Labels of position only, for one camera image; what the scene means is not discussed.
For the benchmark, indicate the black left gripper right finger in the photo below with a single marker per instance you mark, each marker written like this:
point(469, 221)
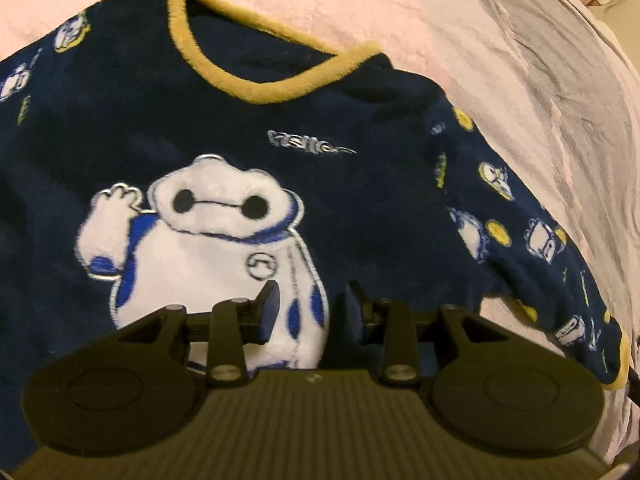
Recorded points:
point(390, 326)

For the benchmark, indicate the pink grey striped bedspread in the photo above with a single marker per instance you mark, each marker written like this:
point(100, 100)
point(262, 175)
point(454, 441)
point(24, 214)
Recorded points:
point(535, 107)

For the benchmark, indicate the navy fleece pajama top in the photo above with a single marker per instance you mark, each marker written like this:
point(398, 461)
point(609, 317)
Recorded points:
point(159, 152)

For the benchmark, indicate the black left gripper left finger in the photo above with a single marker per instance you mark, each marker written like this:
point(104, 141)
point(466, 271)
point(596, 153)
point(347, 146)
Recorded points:
point(235, 322)

